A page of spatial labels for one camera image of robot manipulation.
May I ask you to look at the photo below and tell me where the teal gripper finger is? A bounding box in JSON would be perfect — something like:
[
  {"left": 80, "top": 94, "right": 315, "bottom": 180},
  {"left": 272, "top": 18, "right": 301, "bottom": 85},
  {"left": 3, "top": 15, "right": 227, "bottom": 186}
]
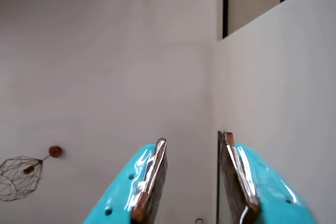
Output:
[
  {"left": 83, "top": 137, "right": 169, "bottom": 224},
  {"left": 218, "top": 131, "right": 319, "bottom": 224}
]

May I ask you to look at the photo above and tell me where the brown round ceiling rose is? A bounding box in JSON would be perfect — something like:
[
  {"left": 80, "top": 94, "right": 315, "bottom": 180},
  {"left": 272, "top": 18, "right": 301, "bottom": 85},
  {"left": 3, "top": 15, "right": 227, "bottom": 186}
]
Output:
[{"left": 48, "top": 145, "right": 63, "bottom": 158}]

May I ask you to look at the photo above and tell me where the wire cage pendant lamp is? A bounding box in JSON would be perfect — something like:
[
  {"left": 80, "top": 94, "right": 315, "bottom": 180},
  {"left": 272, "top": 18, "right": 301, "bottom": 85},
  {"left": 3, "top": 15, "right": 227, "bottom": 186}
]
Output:
[{"left": 0, "top": 155, "right": 50, "bottom": 202}]

